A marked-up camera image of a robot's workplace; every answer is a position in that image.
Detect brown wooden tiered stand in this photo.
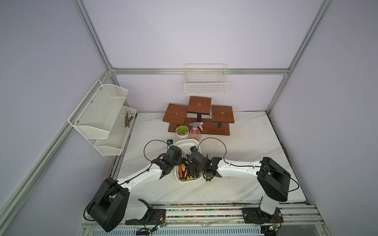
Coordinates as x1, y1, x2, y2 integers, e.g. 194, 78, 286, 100
162, 96, 235, 136

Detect brown twigs on shelf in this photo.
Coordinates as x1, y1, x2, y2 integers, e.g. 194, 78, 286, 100
124, 112, 134, 128

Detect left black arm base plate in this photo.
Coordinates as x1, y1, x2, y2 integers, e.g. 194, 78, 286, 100
125, 199, 166, 225

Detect aluminium cage frame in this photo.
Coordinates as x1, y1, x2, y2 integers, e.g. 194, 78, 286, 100
1, 1, 333, 234

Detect white wire wall basket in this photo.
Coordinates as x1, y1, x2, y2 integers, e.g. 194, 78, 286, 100
184, 64, 228, 95

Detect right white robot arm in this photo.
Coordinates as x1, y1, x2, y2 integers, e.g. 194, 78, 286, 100
187, 151, 292, 216

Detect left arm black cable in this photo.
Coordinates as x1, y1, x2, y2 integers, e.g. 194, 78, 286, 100
83, 139, 170, 222

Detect small potted green plant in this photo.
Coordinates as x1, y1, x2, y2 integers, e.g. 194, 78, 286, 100
175, 125, 190, 140

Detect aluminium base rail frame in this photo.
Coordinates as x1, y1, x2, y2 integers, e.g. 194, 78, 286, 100
79, 203, 331, 236

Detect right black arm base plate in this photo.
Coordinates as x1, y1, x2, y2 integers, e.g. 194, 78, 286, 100
242, 207, 283, 225

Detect pink spray bottle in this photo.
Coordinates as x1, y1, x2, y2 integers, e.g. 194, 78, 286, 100
188, 122, 203, 142

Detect white mesh shelf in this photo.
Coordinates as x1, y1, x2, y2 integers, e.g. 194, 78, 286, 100
68, 80, 128, 139
87, 106, 137, 156

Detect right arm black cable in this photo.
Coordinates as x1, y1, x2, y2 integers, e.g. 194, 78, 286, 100
197, 137, 300, 193

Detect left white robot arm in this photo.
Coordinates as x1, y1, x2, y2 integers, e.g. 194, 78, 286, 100
84, 146, 183, 232

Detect upper white mesh shelf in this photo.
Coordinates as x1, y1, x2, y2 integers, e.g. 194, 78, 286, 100
68, 80, 128, 139

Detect white plastic storage box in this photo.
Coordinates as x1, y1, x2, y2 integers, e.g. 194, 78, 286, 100
174, 139, 202, 183

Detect lower white mesh shelf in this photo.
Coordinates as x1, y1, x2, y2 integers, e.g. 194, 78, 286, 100
87, 106, 137, 156

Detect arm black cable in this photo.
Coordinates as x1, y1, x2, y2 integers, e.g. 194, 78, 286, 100
197, 137, 300, 193
83, 139, 170, 222

